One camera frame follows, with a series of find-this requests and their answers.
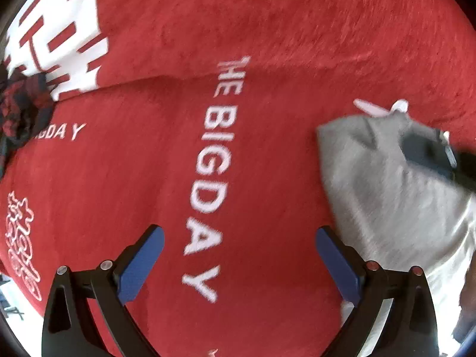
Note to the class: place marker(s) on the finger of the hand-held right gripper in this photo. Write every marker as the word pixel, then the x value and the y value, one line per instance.
pixel 427 148

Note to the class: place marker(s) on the red printed blanket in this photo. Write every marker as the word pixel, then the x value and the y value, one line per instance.
pixel 260 44

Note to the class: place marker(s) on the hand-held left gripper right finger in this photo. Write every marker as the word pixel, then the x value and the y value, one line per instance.
pixel 340 264

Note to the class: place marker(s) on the grey knitted small garment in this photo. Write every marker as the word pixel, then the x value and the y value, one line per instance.
pixel 386 200

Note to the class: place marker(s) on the red and black plaid cloth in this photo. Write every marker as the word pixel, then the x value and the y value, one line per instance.
pixel 20 111

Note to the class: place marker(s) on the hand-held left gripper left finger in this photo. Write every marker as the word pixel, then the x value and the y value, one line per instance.
pixel 139 264

